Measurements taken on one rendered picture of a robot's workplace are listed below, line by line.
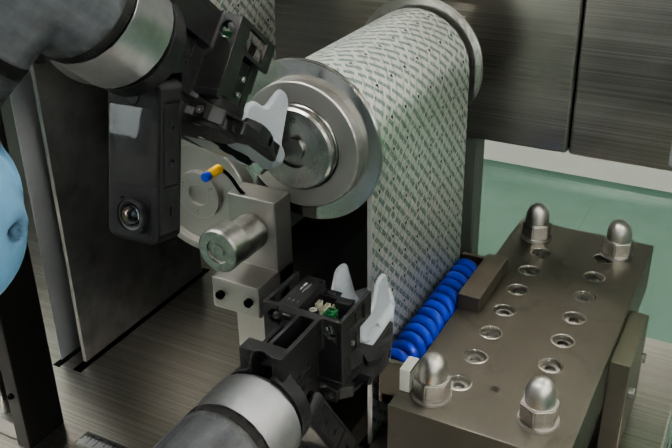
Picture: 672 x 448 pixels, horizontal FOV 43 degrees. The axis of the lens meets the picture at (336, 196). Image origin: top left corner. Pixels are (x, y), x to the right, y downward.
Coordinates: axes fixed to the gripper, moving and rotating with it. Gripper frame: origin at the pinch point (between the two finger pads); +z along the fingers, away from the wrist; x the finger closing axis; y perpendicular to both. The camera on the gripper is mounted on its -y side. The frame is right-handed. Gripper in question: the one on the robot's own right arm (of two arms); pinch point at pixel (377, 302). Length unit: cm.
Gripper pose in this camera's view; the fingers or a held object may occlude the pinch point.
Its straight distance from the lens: 81.0
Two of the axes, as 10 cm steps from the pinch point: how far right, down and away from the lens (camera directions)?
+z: 4.7, -4.0, 7.9
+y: -0.2, -9.0, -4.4
